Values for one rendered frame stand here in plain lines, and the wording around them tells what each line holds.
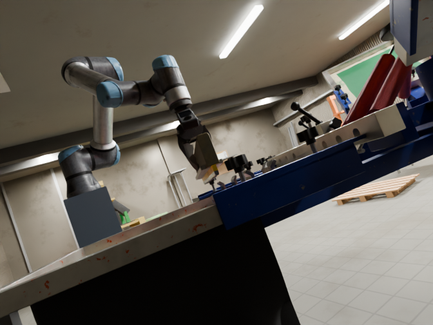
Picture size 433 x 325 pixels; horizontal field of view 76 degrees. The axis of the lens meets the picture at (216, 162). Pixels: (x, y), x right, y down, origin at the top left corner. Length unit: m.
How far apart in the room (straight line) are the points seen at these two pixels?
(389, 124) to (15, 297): 0.72
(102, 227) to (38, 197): 7.64
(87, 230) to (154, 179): 7.80
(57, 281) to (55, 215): 8.28
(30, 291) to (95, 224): 0.76
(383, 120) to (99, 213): 1.12
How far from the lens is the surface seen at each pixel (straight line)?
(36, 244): 8.89
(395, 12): 0.57
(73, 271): 0.57
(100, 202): 1.34
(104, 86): 0.88
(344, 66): 2.56
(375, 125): 0.61
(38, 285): 0.59
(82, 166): 1.40
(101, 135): 1.40
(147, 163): 9.14
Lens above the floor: 1.03
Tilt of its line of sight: 4 degrees up
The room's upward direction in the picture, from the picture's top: 22 degrees counter-clockwise
